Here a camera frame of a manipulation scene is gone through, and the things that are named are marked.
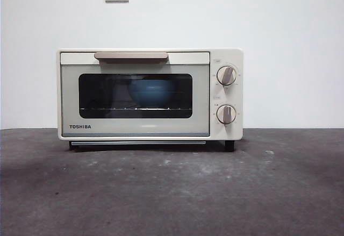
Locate glass oven door with handle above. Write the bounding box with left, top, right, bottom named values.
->
left=60, top=52, right=210, bottom=138

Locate blue ribbed bowl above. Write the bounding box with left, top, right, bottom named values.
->
left=128, top=78, right=177, bottom=110

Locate metal oven crumb tray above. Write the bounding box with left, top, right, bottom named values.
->
left=70, top=140, right=207, bottom=146

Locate cream oven knob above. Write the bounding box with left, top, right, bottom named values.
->
left=216, top=66, right=238, bottom=87
left=216, top=104, right=237, bottom=126

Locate cream Toshiba toaster oven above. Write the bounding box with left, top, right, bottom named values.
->
left=56, top=48, right=245, bottom=153

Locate wire oven rack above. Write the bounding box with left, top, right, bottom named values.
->
left=80, top=106, right=192, bottom=112

